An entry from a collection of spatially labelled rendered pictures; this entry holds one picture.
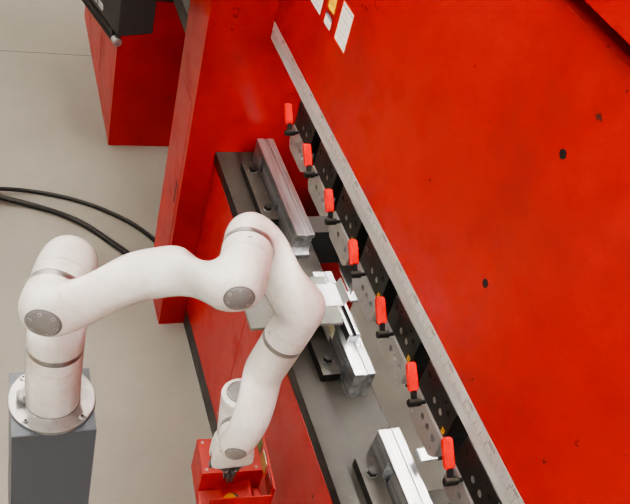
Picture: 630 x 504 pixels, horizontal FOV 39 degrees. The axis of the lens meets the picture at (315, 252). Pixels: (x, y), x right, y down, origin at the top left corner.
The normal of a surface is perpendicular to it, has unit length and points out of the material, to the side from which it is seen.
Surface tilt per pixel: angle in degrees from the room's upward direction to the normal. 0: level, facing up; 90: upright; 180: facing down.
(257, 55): 90
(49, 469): 90
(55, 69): 0
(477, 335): 90
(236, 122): 90
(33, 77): 0
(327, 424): 0
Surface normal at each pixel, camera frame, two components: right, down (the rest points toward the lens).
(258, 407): 0.33, -0.04
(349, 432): 0.22, -0.73
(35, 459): 0.27, 0.68
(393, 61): -0.93, 0.04
